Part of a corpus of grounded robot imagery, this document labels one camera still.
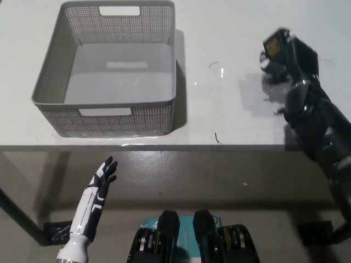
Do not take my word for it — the white and black left hand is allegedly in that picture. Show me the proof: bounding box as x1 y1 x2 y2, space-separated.
70 156 118 243

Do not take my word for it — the black and white right hand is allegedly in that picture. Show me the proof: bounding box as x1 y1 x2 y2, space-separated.
259 30 335 131

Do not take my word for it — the black power adapter with cord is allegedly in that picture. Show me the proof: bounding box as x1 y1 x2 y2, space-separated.
259 26 290 116

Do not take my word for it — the black table foot plate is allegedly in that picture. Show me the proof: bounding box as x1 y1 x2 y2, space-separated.
43 220 74 246
297 221 335 243

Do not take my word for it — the dark metal table leg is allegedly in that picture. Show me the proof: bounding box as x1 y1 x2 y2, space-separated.
326 218 351 247
0 188 47 245

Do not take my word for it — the grey perforated plastic basket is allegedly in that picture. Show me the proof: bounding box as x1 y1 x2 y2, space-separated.
31 0 177 138

